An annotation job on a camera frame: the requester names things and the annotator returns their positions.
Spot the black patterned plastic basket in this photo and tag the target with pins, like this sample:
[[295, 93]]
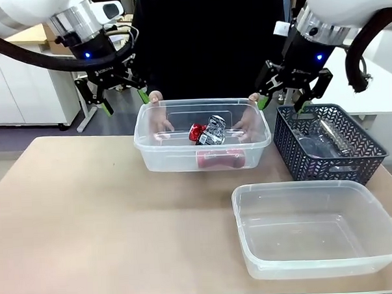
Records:
[[300, 162]]

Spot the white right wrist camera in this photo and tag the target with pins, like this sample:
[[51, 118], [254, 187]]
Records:
[[281, 28]]

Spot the person's left hand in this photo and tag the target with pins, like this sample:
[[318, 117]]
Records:
[[252, 123]]

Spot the large white table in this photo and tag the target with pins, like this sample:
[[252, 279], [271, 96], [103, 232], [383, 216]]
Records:
[[385, 80]]

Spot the person's left forearm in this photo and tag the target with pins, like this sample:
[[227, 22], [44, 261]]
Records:
[[261, 75]]

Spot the white cabinet with wooden top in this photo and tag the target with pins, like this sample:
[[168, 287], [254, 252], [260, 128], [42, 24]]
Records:
[[18, 96]]

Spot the crushed red can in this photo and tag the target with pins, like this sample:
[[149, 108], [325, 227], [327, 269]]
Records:
[[196, 132]]

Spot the clear plastic cup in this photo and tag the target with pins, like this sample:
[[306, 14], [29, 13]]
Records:
[[306, 147]]

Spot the clear plastic bin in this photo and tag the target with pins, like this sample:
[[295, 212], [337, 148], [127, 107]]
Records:
[[318, 267], [170, 161]]

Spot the person's right forearm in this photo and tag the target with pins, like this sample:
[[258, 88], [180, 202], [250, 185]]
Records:
[[152, 77]]

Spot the person's right hand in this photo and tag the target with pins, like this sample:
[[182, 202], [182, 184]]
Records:
[[157, 121]]

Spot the person in black sweater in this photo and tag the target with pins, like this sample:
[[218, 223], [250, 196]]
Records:
[[211, 39]]

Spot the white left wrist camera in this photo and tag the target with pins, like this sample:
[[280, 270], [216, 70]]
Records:
[[107, 11]]

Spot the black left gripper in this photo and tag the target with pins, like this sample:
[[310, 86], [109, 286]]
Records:
[[98, 63]]

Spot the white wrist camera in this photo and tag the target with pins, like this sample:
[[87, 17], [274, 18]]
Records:
[[107, 11], [281, 28]]

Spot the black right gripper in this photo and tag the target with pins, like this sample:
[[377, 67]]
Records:
[[301, 61]]

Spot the clear plastic bottle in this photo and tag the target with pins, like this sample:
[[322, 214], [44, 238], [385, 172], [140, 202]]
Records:
[[337, 136]]

